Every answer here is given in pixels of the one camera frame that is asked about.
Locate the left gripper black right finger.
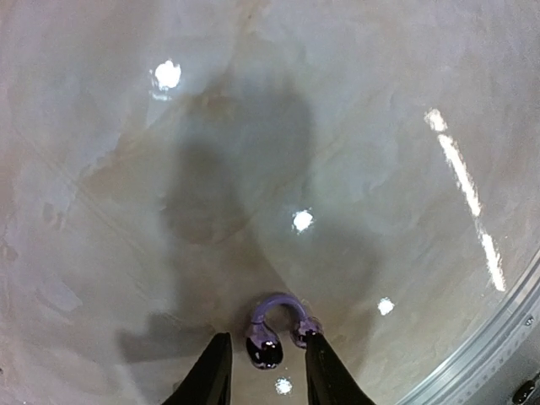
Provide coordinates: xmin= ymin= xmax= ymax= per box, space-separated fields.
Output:
xmin=305 ymin=333 xmax=375 ymax=405

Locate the aluminium front rail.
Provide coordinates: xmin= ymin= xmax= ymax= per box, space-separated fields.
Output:
xmin=399 ymin=255 xmax=539 ymax=404

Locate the purple silver earbud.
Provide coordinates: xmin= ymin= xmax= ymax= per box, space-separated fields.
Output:
xmin=244 ymin=292 xmax=325 ymax=371

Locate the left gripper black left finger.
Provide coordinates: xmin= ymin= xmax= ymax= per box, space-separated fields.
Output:
xmin=162 ymin=332 xmax=233 ymax=405

